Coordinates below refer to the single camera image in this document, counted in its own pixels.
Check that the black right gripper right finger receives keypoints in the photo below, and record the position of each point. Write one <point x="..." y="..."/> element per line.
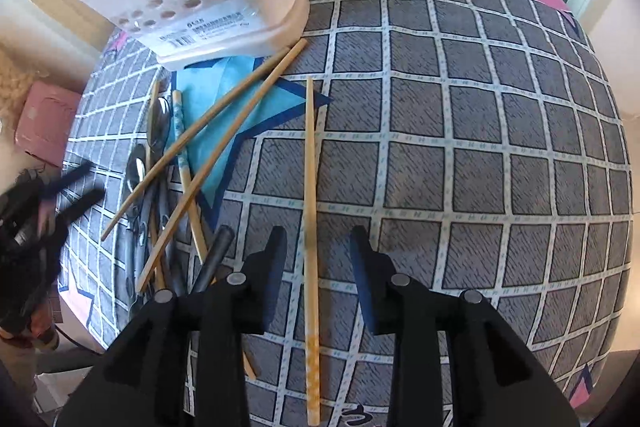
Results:
<point x="392" y="303"/>

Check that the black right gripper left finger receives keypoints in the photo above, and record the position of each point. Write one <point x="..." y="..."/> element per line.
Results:
<point x="243" y="303"/>

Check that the black handled utensil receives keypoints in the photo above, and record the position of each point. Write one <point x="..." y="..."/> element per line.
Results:
<point x="221" y="243"/>

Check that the blue patterned chopstick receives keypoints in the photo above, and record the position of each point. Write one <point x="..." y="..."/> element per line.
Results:
<point x="185" y="179"/>

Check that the bamboo chopstick with orange end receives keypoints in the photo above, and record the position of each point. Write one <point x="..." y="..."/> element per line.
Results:
<point x="311" y="287"/>

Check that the metal spoon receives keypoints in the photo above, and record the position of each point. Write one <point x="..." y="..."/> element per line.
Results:
<point x="135" y="172"/>
<point x="158" y="128"/>

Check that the pink box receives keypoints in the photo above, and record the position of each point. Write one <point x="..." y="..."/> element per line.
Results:
<point x="44" y="126"/>

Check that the grey checkered tablecloth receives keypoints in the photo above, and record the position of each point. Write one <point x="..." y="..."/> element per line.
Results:
<point x="479" y="144"/>

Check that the wooden handled utensil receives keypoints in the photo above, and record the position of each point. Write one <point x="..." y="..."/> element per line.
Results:
<point x="152" y="234"/>

